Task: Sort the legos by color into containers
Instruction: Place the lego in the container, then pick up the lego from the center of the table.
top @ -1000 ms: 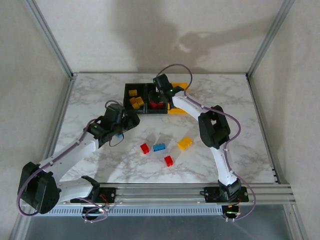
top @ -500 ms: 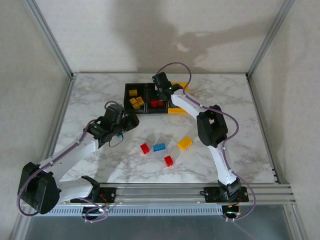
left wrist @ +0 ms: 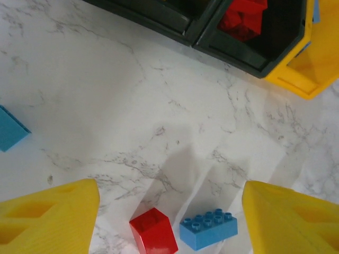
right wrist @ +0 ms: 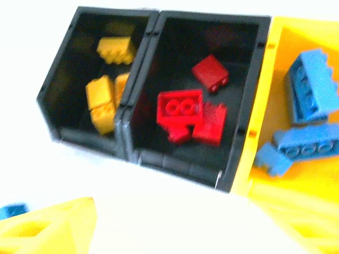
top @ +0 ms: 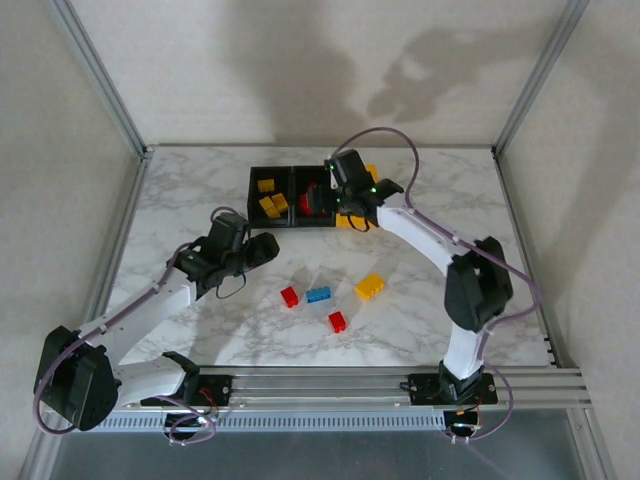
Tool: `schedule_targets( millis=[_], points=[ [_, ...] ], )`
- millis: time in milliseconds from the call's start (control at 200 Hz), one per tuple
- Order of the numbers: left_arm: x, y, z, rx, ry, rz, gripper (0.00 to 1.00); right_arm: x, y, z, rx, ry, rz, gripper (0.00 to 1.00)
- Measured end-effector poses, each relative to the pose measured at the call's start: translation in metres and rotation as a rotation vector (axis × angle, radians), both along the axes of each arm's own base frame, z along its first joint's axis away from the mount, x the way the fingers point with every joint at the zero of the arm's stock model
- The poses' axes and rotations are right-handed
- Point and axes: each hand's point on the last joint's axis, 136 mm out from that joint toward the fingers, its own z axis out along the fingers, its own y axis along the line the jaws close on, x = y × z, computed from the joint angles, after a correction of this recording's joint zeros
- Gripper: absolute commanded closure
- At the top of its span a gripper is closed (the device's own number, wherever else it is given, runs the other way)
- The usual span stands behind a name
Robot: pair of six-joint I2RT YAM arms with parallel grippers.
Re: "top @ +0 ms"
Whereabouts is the yellow plastic bin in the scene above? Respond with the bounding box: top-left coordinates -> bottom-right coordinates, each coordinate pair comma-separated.
335,163 -> 381,230

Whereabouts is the base wiring with small board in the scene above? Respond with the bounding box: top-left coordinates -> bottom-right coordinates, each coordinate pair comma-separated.
452,397 -> 485,432
194,387 -> 221,426

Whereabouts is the right gripper thin black cable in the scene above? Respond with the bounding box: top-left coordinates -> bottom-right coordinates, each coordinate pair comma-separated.
344,212 -> 372,234

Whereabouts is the gripper thin black cable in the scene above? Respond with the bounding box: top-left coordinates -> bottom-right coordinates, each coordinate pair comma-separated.
214,269 -> 247,301
344,212 -> 372,234

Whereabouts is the left gripper thin black cable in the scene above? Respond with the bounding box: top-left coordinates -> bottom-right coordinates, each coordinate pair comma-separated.
214,269 -> 247,301

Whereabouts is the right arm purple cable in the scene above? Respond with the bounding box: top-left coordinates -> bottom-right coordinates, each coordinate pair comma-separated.
332,126 -> 545,446

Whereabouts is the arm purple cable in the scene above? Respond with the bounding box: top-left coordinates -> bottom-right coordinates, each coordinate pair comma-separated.
332,126 -> 545,446
31,206 -> 251,447

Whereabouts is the aluminium side rail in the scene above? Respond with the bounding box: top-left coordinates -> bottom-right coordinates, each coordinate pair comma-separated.
492,149 -> 561,366
84,149 -> 153,326

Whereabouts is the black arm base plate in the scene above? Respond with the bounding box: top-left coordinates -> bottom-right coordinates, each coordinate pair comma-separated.
149,374 -> 234,407
408,372 -> 500,406

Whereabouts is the wide aluminium base rail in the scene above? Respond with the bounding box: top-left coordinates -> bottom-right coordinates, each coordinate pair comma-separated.
107,367 -> 594,415

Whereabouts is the grey slotted cable duct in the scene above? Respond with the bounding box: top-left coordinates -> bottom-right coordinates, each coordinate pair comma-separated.
94,412 -> 446,434

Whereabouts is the aluminium frame post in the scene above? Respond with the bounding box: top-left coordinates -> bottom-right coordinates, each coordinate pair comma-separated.
47,0 -> 154,159
491,0 -> 594,159

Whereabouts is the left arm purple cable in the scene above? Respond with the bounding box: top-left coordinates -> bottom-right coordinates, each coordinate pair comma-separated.
31,206 -> 251,447

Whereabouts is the aluminium frame leg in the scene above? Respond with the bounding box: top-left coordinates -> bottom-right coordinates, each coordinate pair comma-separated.
19,424 -> 66,480
564,407 -> 619,480

